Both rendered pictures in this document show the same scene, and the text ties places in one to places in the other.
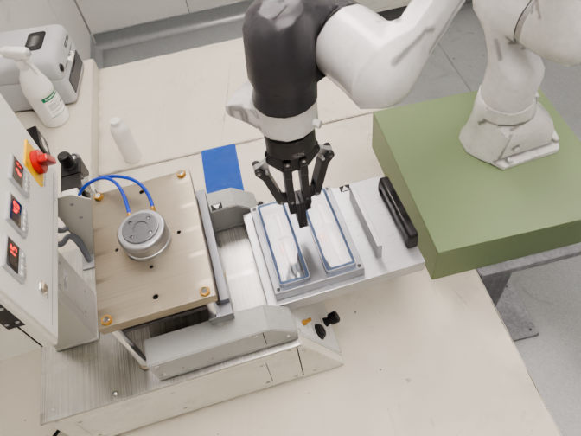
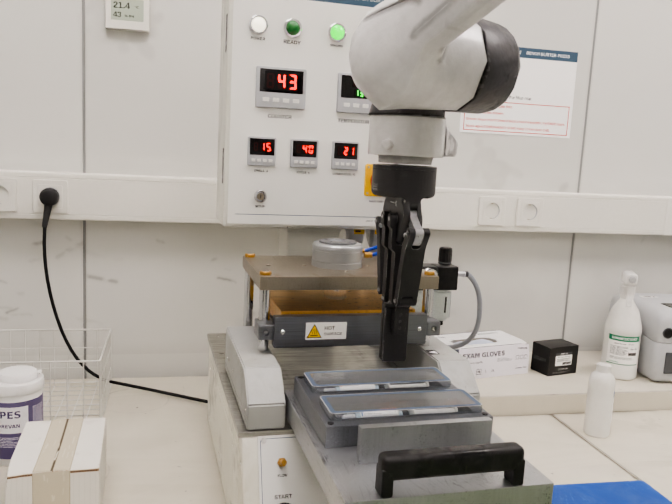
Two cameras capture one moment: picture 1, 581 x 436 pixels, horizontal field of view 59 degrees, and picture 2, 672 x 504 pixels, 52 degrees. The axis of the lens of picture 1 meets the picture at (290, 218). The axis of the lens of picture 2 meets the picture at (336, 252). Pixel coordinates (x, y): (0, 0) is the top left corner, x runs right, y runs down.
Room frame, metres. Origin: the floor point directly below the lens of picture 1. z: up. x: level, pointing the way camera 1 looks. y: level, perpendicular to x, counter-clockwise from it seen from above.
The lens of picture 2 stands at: (0.36, -0.80, 1.29)
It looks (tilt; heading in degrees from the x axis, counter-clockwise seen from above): 9 degrees down; 82
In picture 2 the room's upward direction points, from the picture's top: 3 degrees clockwise
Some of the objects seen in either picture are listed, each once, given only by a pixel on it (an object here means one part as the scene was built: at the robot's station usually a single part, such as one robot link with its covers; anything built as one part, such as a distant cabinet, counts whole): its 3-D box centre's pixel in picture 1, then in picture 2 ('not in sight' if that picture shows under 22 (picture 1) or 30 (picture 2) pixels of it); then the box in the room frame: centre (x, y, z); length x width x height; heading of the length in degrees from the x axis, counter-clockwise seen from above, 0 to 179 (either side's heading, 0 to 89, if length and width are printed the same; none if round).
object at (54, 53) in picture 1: (34, 67); (667, 335); (1.40, 0.69, 0.88); 0.25 x 0.20 x 0.17; 89
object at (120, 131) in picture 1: (124, 139); (600, 399); (1.08, 0.41, 0.82); 0.05 x 0.05 x 0.14
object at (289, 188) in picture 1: (287, 177); (395, 257); (0.54, -0.01, 1.16); 0.04 x 0.01 x 0.11; 6
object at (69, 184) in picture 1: (82, 188); (431, 286); (0.71, 0.39, 1.05); 0.15 x 0.05 x 0.15; 8
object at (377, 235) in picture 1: (328, 236); (400, 429); (0.55, -0.07, 0.97); 0.30 x 0.22 x 0.08; 98
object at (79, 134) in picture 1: (43, 163); (549, 379); (1.10, 0.67, 0.77); 0.84 x 0.30 x 0.04; 5
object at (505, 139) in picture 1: (515, 115); not in sight; (0.81, -0.54, 0.93); 0.22 x 0.19 x 0.14; 91
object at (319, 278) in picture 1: (304, 240); (387, 404); (0.54, -0.02, 0.98); 0.20 x 0.17 x 0.03; 8
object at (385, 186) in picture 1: (397, 210); (451, 467); (0.57, -0.20, 0.99); 0.15 x 0.02 x 0.04; 8
